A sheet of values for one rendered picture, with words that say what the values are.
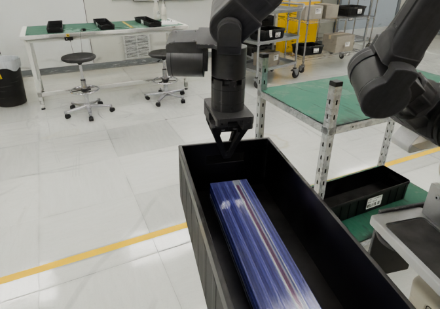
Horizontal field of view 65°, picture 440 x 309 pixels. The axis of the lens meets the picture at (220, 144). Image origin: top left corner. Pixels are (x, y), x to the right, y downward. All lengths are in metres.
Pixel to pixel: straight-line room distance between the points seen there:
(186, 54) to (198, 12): 5.56
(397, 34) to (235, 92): 0.25
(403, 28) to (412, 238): 0.31
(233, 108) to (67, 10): 5.18
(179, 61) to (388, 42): 0.32
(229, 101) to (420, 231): 0.36
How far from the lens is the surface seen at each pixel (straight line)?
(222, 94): 0.56
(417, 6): 0.57
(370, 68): 0.61
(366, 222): 1.78
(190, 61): 0.55
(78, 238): 2.24
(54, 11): 5.66
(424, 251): 0.60
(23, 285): 2.09
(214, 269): 0.39
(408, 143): 0.72
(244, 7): 0.49
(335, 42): 5.86
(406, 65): 0.59
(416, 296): 0.80
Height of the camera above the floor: 1.41
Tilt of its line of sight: 27 degrees down
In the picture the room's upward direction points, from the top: straight up
